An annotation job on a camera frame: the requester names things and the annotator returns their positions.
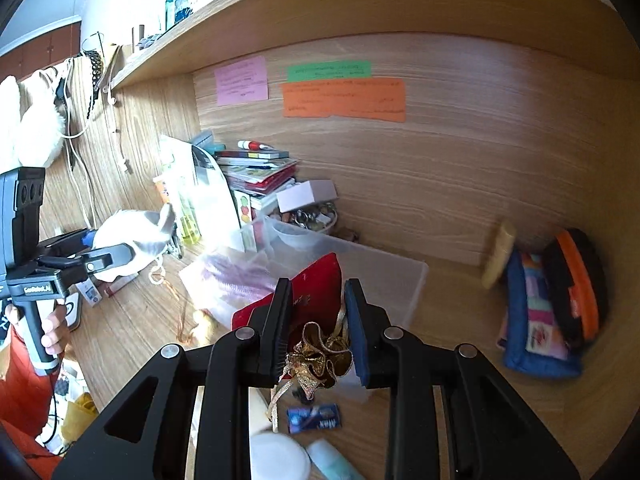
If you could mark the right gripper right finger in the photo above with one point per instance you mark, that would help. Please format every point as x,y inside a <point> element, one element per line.
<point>492,433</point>

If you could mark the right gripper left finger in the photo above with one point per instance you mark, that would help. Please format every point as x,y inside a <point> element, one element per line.
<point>144,432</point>

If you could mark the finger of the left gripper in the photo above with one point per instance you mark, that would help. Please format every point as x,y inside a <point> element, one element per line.
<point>84,237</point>
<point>69,261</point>

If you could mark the teal tube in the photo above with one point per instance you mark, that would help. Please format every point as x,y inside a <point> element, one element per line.
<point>331,463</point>

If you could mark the clear plastic storage bin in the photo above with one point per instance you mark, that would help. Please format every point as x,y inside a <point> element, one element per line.
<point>279,250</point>

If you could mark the red pouch gold ribbon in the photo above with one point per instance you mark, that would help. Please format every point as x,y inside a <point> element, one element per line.
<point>307,342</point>

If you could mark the white cream jar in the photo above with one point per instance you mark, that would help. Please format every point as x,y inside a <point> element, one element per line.
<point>278,457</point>

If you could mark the person left hand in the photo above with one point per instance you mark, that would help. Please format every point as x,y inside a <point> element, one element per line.
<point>54,327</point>

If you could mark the white hp box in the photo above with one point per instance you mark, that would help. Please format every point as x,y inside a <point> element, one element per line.
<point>89,291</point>

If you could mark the yellow green spray bottle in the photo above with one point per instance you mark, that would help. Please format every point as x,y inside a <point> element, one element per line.
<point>191,233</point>

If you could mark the blue patchwork pouch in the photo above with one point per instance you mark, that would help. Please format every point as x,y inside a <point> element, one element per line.
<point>530,337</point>

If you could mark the white fluffy earmuffs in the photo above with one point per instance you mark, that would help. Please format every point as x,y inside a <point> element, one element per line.
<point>33,119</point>

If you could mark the blue candy wrapper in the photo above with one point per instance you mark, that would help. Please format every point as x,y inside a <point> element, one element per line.
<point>310,418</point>

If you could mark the black orange round case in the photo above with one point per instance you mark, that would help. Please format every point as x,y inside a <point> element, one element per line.
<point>577,288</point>

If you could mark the stack of books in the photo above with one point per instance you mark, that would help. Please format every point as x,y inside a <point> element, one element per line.
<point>255,174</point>

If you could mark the pink sticky note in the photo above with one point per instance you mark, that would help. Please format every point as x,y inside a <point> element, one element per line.
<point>242,82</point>

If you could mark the white ceramic bowl of trinkets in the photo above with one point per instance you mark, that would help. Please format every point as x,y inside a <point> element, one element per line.
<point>319,218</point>

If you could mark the small white box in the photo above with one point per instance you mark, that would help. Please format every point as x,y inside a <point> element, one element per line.
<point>306,193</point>

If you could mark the green sticky note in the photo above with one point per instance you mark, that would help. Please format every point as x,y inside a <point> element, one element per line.
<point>328,70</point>

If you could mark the orange sticky note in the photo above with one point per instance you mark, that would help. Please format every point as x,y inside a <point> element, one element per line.
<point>377,98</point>

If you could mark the wooden shelf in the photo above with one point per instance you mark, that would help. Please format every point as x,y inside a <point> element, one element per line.
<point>588,33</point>

